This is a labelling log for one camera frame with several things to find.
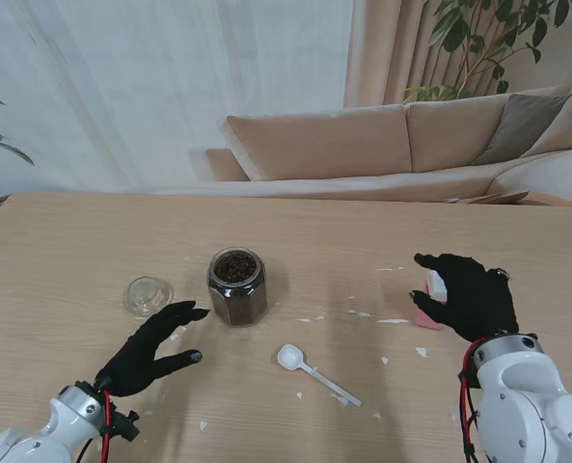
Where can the tall leafy green plant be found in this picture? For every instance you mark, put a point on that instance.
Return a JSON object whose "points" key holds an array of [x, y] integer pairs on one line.
{"points": [[459, 29]]}

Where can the white plastic spoon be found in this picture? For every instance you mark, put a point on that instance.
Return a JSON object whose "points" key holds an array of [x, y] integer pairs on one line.
{"points": [[290, 358]]}

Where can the grey sofa cushion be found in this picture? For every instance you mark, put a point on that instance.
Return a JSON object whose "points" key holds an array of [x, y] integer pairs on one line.
{"points": [[522, 125]]}

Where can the clear glass jar lid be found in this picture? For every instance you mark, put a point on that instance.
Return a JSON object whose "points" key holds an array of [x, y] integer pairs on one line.
{"points": [[148, 294]]}

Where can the white square jar lid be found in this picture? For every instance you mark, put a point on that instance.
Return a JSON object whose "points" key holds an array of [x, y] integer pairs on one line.
{"points": [[435, 284]]}

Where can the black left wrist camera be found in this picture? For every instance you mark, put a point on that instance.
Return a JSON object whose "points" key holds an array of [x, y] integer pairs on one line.
{"points": [[126, 427]]}

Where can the beige pleated curtain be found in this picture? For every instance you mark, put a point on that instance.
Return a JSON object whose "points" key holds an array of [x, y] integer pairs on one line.
{"points": [[387, 53]]}

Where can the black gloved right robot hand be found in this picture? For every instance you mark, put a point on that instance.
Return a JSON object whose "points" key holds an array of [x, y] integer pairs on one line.
{"points": [[478, 304]]}

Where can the white sheer curtain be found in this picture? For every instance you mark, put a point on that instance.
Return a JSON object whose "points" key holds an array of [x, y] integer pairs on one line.
{"points": [[145, 87]]}

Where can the pink square coffee jar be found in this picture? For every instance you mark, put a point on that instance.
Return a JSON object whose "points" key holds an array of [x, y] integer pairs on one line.
{"points": [[427, 322]]}

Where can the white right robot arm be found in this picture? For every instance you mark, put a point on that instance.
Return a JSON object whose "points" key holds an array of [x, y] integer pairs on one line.
{"points": [[526, 405]]}

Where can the long white paper scrap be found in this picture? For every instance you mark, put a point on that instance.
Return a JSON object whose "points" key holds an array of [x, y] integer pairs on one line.
{"points": [[392, 320]]}

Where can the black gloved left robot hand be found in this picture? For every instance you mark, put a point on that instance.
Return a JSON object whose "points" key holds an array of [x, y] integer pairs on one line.
{"points": [[138, 357]]}

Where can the beige sofa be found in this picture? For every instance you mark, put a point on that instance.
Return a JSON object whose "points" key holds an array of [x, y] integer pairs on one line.
{"points": [[324, 144]]}

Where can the wooden tray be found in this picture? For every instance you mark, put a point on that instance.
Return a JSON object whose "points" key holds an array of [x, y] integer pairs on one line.
{"points": [[500, 197]]}

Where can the glass jar of coffee beans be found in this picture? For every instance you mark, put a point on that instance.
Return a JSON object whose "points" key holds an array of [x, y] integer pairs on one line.
{"points": [[237, 299]]}

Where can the white blanket on sofa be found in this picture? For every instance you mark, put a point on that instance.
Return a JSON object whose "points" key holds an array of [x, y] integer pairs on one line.
{"points": [[551, 176]]}

